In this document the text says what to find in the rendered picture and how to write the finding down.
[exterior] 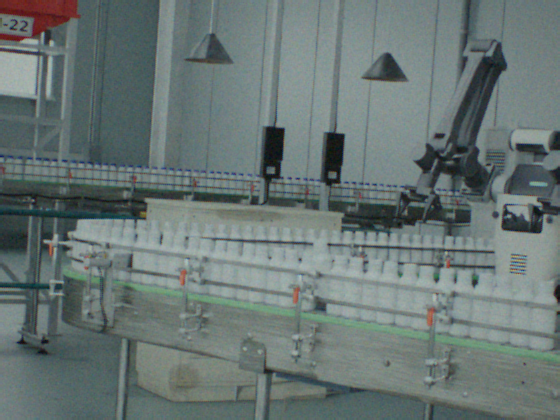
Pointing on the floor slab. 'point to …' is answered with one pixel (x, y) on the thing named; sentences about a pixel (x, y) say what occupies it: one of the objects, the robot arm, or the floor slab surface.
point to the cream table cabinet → (164, 367)
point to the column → (169, 85)
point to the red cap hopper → (18, 19)
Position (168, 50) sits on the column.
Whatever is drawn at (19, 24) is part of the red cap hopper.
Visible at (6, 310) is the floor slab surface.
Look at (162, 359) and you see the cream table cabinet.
